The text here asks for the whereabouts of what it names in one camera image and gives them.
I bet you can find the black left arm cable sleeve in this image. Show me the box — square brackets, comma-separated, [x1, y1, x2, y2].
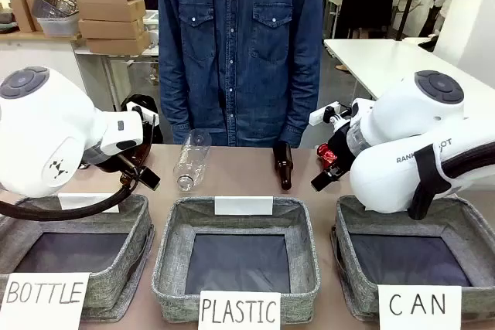
[0, 181, 137, 223]

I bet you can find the white cabinet with wooden top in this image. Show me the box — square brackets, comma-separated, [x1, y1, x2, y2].
[0, 32, 121, 114]

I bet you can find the grey bowl stack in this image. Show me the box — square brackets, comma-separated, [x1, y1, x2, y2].
[0, 7, 19, 34]

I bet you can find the dark mesh plastic basket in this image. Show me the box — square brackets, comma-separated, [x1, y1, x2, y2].
[31, 0, 80, 20]

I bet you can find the clear unlabelled plastic bottle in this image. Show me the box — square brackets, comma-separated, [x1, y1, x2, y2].
[172, 128, 213, 192]

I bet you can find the black right arm strap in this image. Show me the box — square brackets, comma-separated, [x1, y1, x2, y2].
[407, 143, 446, 221]

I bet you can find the black backpack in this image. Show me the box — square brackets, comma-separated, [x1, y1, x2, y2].
[118, 94, 164, 145]

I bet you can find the white BOTTLE paper label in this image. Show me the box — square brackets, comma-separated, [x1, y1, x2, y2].
[0, 272, 92, 330]

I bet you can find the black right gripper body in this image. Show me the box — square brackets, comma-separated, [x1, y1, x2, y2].
[327, 125, 357, 172]

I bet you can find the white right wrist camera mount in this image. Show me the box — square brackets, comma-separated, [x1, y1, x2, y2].
[308, 101, 353, 127]

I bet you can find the black arm cable sleeve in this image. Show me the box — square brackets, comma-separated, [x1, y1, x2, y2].
[440, 140, 495, 196]
[0, 181, 137, 223]

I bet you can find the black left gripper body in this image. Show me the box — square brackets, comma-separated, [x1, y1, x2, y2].
[139, 123, 156, 151]

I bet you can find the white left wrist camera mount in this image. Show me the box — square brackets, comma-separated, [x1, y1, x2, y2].
[130, 104, 160, 126]

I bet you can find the crushed red can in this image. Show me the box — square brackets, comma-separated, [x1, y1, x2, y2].
[316, 143, 338, 172]

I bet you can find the blank white paper tag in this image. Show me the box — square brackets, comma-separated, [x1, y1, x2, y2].
[214, 196, 274, 217]
[57, 192, 120, 214]

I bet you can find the clear plastic bin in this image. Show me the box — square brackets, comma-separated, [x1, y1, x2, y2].
[36, 15, 81, 39]

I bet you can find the large open cardboard box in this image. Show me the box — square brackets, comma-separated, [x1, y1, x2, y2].
[73, 0, 147, 22]

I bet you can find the grey fabric bottle basket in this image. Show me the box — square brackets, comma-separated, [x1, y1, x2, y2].
[0, 192, 155, 324]

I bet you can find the grey fabric can basket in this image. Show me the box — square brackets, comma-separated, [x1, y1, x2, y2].
[329, 193, 495, 324]

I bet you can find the person in denim shirt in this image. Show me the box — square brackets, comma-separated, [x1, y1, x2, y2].
[155, 0, 325, 149]

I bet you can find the black right arm cable sleeve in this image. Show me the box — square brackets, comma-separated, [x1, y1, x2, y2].
[440, 140, 495, 196]

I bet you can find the white PLASTIC paper label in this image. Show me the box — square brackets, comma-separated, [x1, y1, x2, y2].
[198, 290, 282, 330]

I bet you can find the flat cardboard box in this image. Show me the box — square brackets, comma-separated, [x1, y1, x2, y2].
[84, 32, 152, 56]
[78, 16, 146, 40]

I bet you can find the large white desk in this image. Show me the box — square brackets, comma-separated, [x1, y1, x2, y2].
[323, 38, 495, 102]

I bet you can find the person's left forearm denim sleeve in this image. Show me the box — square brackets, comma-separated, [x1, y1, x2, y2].
[281, 51, 323, 149]

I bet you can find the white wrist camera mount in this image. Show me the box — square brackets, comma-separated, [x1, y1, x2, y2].
[130, 104, 160, 126]
[308, 101, 353, 127]

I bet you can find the grey fabric plastic basket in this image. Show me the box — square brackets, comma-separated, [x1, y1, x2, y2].
[150, 196, 322, 325]

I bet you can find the white CAN paper label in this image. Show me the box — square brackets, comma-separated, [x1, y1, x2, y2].
[377, 284, 463, 330]

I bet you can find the white table with metal legs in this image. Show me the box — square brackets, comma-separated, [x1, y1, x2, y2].
[74, 46, 160, 113]

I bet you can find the person's right forearm denim sleeve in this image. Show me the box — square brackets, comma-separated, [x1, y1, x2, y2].
[158, 51, 191, 145]

